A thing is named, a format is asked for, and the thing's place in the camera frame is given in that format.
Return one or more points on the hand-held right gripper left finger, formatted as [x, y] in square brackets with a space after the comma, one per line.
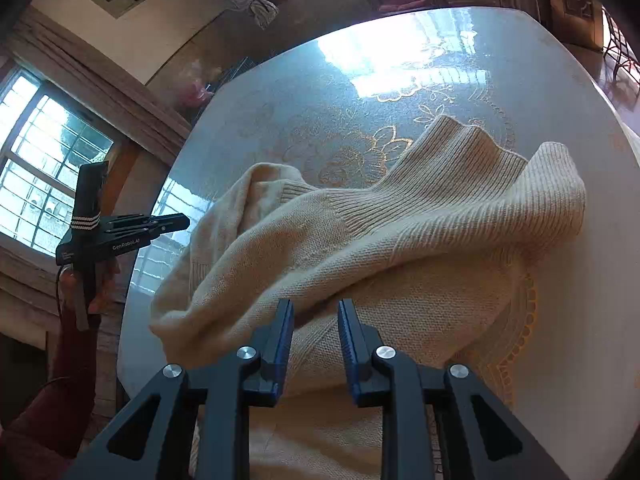
[286, 330]

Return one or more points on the carved wooden cabinet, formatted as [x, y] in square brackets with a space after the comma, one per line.
[572, 0]

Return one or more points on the beige knit sweater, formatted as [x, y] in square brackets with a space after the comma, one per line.
[400, 240]

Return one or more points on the person's left hand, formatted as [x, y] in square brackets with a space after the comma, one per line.
[106, 285]

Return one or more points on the red metal frame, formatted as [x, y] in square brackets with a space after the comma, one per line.
[620, 55]

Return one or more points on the white gold lace tablecloth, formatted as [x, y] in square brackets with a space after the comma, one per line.
[575, 310]

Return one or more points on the pink plastic bag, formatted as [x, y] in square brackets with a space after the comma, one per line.
[192, 92]

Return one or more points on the grey patterned curtain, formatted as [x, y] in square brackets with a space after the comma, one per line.
[100, 80]

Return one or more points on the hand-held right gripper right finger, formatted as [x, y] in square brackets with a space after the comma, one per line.
[347, 340]

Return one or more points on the barred window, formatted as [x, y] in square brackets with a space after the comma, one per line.
[40, 160]

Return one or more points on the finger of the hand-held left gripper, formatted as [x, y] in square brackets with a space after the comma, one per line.
[170, 222]

